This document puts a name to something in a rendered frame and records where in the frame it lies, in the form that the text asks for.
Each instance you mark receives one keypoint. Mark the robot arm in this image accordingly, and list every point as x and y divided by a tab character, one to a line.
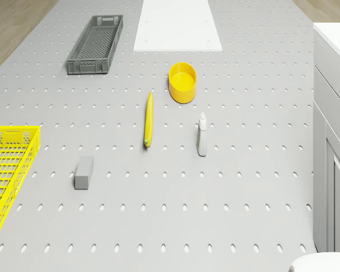
323	265

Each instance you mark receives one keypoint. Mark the banana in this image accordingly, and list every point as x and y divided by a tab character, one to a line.
149	122

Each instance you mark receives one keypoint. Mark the small white bottle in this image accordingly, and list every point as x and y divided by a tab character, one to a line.
202	139

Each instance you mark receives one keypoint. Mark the yellow bowl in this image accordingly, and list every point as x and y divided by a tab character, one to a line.
182	92

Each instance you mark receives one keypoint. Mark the grey cube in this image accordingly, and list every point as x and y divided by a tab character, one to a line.
82	177

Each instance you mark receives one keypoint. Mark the white board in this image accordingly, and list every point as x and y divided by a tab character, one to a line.
177	28

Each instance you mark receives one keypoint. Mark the dark grey basket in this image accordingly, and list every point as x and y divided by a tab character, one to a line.
73	66

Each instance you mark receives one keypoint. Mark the yellow basket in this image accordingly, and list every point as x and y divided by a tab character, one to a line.
35	139

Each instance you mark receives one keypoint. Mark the white cabinet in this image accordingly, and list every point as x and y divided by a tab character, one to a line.
333	113

